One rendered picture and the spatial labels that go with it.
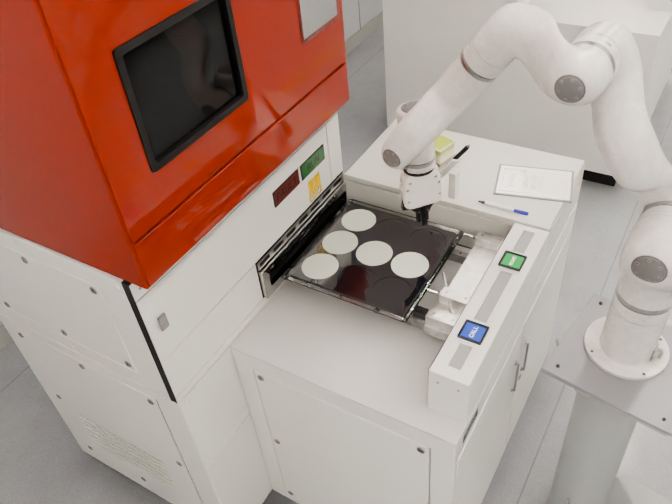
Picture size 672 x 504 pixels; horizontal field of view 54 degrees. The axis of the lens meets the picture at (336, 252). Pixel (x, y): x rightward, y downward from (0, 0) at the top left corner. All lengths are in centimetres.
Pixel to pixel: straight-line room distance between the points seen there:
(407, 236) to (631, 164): 72
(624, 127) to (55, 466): 223
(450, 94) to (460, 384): 61
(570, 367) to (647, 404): 18
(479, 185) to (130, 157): 106
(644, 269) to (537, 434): 126
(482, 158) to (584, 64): 87
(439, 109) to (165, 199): 60
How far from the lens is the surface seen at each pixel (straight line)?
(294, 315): 177
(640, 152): 134
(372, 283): 171
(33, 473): 277
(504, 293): 161
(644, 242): 138
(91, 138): 115
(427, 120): 144
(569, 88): 123
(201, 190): 137
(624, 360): 167
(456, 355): 148
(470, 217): 186
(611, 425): 184
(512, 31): 131
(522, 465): 246
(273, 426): 194
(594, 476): 205
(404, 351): 166
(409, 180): 161
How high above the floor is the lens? 210
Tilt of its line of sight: 42 degrees down
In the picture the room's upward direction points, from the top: 7 degrees counter-clockwise
